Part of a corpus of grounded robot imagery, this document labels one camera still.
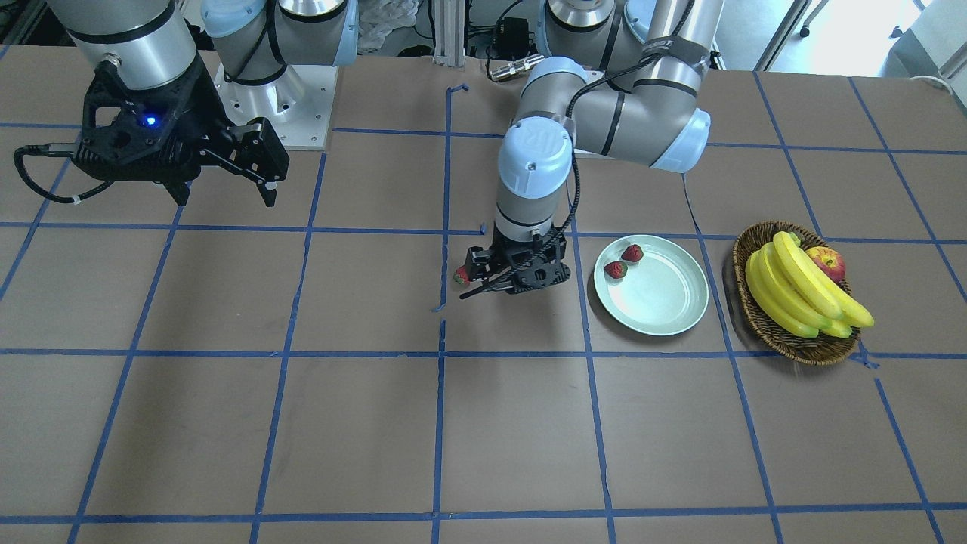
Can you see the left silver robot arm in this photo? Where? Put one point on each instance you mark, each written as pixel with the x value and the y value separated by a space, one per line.
pixel 618 79

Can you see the aluminium frame post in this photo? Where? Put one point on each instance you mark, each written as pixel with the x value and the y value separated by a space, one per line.
pixel 449 29

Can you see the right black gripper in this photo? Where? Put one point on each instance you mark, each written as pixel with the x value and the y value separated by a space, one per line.
pixel 198 108

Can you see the red apple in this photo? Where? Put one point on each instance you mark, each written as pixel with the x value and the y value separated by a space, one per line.
pixel 829 261

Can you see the black power box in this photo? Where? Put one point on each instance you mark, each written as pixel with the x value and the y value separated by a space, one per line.
pixel 511 38

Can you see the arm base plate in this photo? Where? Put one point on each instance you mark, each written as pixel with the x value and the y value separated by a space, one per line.
pixel 298 103

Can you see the silver metal connector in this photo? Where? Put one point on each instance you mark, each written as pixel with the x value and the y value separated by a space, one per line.
pixel 514 68

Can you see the yellow banana bunch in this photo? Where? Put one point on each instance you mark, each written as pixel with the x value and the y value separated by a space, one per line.
pixel 792 290

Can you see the light green plate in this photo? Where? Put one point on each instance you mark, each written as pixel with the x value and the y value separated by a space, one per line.
pixel 663 295

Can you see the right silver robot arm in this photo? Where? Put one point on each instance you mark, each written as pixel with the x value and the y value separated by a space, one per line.
pixel 152 44

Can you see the red strawberry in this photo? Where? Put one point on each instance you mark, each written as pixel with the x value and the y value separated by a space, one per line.
pixel 633 253
pixel 616 270
pixel 461 275

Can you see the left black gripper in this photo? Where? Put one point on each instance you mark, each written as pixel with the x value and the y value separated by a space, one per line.
pixel 479 264

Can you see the brown wicker basket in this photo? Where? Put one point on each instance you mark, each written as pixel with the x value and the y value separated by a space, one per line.
pixel 750 319

